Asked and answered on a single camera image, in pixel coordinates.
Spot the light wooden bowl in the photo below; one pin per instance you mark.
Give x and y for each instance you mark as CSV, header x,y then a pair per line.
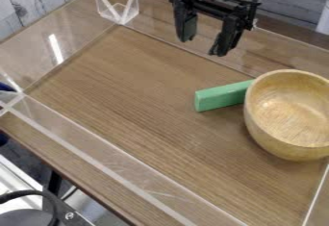
x,y
286,114

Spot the black table leg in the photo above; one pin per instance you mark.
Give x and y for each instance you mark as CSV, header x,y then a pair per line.
x,y
54,183

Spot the clear acrylic tray wall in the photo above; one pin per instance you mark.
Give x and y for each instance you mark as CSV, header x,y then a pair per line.
x,y
103,109

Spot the green rectangular block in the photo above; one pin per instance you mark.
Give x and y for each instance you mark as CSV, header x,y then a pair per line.
x,y
222,96

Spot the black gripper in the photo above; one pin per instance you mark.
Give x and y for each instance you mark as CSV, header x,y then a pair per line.
x,y
236,13

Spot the black metal bracket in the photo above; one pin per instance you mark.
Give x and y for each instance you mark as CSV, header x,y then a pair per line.
x,y
64,214

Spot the blue object at edge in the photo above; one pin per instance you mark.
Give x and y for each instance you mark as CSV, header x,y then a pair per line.
x,y
6,95

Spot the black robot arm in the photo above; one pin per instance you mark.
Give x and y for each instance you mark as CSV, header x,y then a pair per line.
x,y
235,13

